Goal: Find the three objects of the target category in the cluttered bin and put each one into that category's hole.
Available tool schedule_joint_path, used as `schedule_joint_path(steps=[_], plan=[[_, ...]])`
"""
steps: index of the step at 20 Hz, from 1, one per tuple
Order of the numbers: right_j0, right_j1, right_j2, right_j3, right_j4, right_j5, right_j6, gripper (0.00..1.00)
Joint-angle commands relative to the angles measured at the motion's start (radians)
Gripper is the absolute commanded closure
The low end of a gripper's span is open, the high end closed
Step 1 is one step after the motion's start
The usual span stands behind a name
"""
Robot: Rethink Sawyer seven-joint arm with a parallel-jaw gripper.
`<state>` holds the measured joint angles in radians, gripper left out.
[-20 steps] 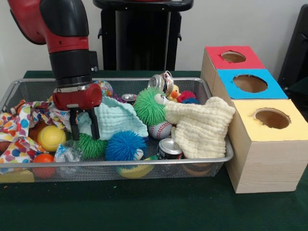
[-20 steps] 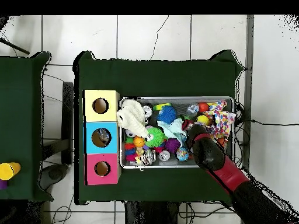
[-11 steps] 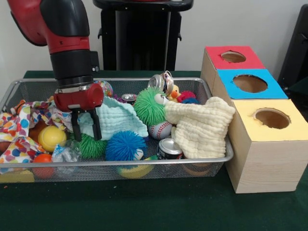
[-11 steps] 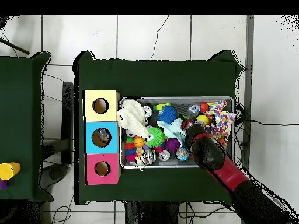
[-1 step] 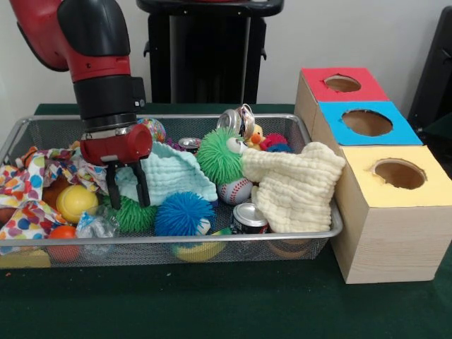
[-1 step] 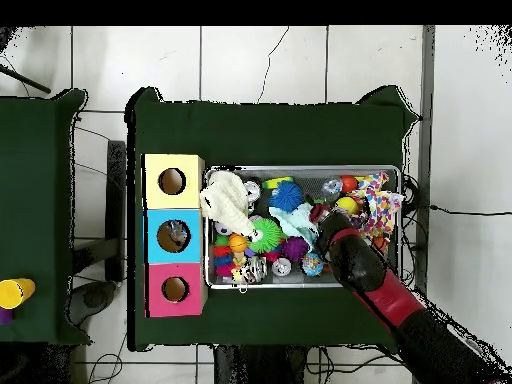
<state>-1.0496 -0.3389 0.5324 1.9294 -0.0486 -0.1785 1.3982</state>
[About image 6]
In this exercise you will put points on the green spiky rubber ball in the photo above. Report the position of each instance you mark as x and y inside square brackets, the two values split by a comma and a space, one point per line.
[266, 234]

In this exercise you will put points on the polka dot colourful cloth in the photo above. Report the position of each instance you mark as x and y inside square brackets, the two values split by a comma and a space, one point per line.
[382, 204]

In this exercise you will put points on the cream knitted cloth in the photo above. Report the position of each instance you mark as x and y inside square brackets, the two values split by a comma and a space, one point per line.
[226, 200]

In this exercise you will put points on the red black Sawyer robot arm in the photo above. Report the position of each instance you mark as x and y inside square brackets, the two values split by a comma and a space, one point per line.
[356, 260]

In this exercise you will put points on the wooden box with three holes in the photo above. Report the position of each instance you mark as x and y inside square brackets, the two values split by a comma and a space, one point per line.
[192, 172]

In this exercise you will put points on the mint green fuzzy cloth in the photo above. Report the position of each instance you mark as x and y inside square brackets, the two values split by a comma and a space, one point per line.
[296, 220]

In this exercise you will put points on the yellow smooth ball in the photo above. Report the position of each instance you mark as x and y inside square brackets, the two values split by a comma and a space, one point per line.
[346, 205]

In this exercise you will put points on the blue spiky rubber ball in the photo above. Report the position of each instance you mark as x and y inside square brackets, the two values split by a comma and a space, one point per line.
[286, 195]

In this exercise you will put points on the red orange smooth ball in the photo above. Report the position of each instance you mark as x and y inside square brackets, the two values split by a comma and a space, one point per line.
[349, 183]

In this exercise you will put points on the small globe ball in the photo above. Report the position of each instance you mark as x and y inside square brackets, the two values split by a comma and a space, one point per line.
[312, 265]

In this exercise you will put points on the crushed silver can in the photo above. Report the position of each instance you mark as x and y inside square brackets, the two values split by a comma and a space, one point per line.
[254, 269]

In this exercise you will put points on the small orange basketball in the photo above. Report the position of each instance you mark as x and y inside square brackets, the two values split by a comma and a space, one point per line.
[238, 242]

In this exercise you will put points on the black upright panel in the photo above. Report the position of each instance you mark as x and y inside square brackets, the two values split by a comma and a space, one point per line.
[117, 200]

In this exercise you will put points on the grey round floor base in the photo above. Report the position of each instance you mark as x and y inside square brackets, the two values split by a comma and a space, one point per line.
[96, 298]

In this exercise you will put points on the dark green side table cloth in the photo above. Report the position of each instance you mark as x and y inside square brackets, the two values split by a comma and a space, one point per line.
[36, 200]

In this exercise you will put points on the yellow plastic cup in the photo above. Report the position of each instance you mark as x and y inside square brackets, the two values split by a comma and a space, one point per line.
[14, 294]

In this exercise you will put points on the purple object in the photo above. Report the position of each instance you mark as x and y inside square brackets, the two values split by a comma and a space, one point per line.
[3, 316]

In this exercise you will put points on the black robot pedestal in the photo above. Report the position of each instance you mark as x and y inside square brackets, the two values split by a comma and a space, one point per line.
[264, 368]

